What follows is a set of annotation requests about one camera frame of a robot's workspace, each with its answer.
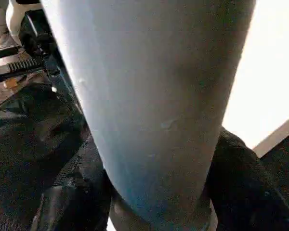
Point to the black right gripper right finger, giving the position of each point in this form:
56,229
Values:
245,192

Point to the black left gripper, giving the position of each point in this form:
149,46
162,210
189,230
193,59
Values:
31,48

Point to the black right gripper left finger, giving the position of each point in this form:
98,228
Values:
72,192

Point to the white plastic table leg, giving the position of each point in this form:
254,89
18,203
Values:
147,96

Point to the white plastic table top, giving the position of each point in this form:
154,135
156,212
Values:
269,72

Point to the black table mat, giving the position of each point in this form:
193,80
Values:
26,144

